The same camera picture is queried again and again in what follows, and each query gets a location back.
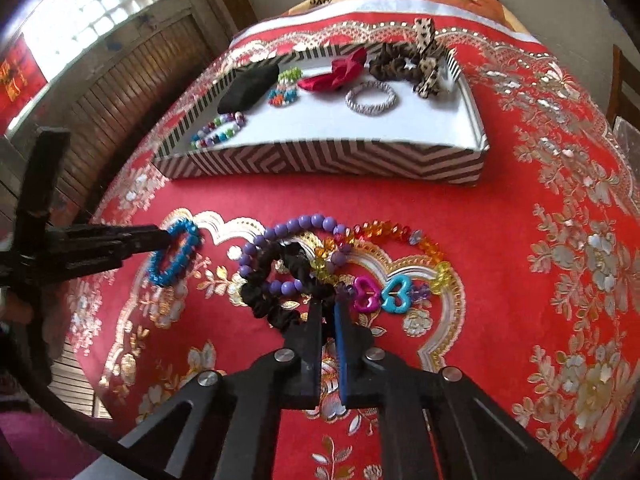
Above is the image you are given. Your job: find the rainbow bead necklace with hearts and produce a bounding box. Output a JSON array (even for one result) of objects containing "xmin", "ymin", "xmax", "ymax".
[{"xmin": 309, "ymin": 219, "xmax": 453, "ymax": 315}]

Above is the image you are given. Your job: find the red scrunchie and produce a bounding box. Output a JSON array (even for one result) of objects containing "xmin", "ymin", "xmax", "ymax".
[{"xmin": 297, "ymin": 47, "xmax": 368, "ymax": 93}]

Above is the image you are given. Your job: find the red floral tablecloth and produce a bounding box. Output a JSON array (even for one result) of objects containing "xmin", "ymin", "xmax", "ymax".
[{"xmin": 62, "ymin": 0, "xmax": 640, "ymax": 480}]

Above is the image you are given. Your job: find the leopard print bow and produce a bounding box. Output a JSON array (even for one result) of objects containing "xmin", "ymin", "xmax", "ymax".
[{"xmin": 412, "ymin": 17, "xmax": 448, "ymax": 98}]

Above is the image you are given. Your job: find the red wall poster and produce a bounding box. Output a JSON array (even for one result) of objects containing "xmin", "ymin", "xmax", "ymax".
[{"xmin": 0, "ymin": 32, "xmax": 48, "ymax": 123}]

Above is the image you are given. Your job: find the brown leopard scrunchie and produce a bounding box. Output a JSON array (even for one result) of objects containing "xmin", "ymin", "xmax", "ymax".
[{"xmin": 369, "ymin": 42, "xmax": 426, "ymax": 83}]

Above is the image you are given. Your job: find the purple bead bracelet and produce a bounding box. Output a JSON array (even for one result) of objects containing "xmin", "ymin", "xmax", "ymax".
[{"xmin": 239, "ymin": 213, "xmax": 351, "ymax": 298}]

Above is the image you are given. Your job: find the grey white hair tie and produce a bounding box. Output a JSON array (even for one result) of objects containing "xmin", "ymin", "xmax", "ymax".
[{"xmin": 345, "ymin": 80, "xmax": 398, "ymax": 117}]

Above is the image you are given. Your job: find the blue bead bracelet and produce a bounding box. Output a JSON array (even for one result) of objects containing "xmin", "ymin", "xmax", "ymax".
[{"xmin": 147, "ymin": 219, "xmax": 203, "ymax": 288}]

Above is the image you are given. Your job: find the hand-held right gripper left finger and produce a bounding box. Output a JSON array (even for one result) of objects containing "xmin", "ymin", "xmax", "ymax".
[{"xmin": 120, "ymin": 300, "xmax": 324, "ymax": 480}]

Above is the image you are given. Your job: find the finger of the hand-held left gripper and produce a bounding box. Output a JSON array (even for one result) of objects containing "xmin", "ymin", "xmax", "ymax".
[
  {"xmin": 49, "ymin": 244, "xmax": 171, "ymax": 275},
  {"xmin": 49, "ymin": 223, "xmax": 176, "ymax": 248}
]

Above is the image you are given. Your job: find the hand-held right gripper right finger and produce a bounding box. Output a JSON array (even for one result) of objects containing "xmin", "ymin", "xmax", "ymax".
[{"xmin": 335, "ymin": 303, "xmax": 576, "ymax": 480}]

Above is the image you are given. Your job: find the black scrunchie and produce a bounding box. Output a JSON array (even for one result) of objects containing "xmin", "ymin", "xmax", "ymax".
[{"xmin": 239, "ymin": 242, "xmax": 341, "ymax": 333}]

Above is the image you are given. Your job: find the wooden chair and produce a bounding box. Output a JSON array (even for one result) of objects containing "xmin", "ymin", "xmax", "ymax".
[{"xmin": 607, "ymin": 45, "xmax": 640, "ymax": 126}]

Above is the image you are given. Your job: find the multicolour bead bracelet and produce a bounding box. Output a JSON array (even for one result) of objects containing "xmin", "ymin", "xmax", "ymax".
[{"xmin": 191, "ymin": 111, "xmax": 247, "ymax": 150}]

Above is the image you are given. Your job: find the striped cardboard tray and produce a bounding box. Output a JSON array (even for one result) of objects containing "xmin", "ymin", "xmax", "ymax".
[{"xmin": 152, "ymin": 42, "xmax": 490, "ymax": 186}]

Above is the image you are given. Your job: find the teal and orange bracelet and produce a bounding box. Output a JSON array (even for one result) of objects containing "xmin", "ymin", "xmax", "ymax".
[{"xmin": 267, "ymin": 86, "xmax": 298, "ymax": 108}]

